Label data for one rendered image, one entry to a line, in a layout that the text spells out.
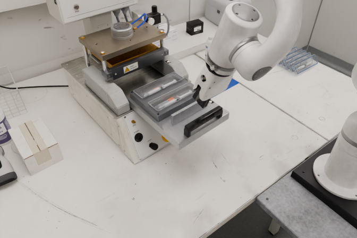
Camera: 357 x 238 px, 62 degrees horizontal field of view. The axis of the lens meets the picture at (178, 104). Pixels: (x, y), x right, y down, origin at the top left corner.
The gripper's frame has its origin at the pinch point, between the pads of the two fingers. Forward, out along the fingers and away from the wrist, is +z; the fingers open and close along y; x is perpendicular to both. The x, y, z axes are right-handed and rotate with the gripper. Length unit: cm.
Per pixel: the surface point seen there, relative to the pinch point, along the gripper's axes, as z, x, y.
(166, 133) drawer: 10.9, 0.5, -11.0
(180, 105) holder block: 10.5, 6.2, -0.7
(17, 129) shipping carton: 38, 40, -45
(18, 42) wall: 44, 90, -27
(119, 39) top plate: 9.0, 40.2, -3.7
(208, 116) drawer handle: 4.9, -3.6, 1.0
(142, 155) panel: 33.5, 5.5, -13.0
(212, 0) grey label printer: 38, 73, 85
